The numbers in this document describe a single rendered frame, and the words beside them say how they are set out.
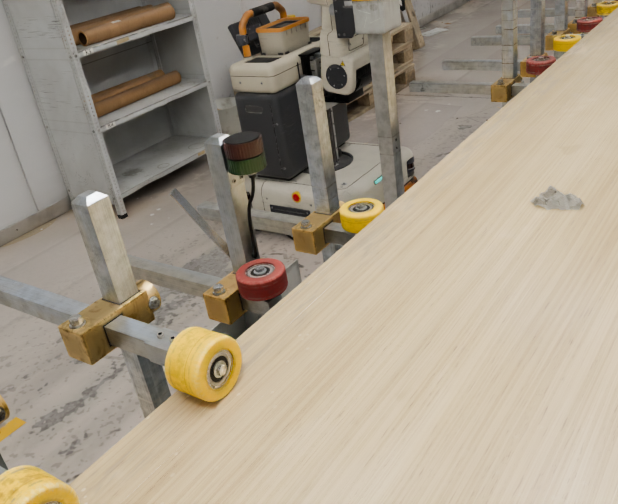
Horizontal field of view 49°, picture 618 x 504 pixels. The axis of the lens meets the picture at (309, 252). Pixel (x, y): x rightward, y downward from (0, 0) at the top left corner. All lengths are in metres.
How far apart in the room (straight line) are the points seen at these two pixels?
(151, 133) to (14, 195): 1.00
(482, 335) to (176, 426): 0.39
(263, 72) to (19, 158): 1.60
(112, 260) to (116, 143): 3.40
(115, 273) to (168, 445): 0.25
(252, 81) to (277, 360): 2.18
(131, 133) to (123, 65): 0.41
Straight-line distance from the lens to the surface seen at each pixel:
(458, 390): 0.79
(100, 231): 0.90
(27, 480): 0.71
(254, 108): 3.01
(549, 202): 1.18
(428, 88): 2.22
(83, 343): 0.91
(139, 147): 4.41
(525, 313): 0.92
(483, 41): 2.66
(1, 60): 3.90
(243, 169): 1.01
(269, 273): 1.05
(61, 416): 2.47
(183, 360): 0.80
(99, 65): 4.22
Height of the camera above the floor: 1.42
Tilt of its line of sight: 28 degrees down
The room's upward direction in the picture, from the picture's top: 10 degrees counter-clockwise
